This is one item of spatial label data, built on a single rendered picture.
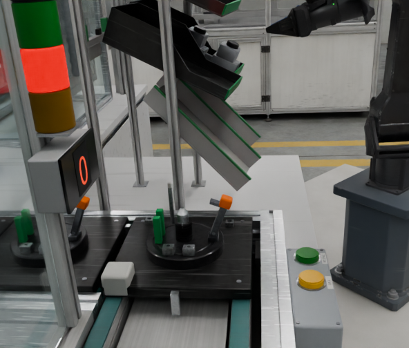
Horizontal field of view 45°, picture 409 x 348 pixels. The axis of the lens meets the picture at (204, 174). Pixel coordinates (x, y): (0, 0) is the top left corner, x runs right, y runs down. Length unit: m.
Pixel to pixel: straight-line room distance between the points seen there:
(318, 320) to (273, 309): 0.07
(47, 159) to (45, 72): 0.10
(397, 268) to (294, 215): 0.37
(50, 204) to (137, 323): 0.29
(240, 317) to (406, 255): 0.32
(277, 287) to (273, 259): 0.08
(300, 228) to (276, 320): 0.45
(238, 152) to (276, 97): 3.72
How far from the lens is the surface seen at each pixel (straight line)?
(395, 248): 0.91
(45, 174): 0.60
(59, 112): 0.61
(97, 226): 1.01
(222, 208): 0.84
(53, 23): 0.60
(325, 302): 0.79
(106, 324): 0.79
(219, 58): 1.18
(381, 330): 0.91
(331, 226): 1.20
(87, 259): 0.90
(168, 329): 0.81
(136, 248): 0.91
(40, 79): 0.60
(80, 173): 0.64
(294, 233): 1.15
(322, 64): 4.84
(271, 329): 0.73
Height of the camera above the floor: 1.44
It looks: 23 degrees down
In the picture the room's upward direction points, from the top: 3 degrees counter-clockwise
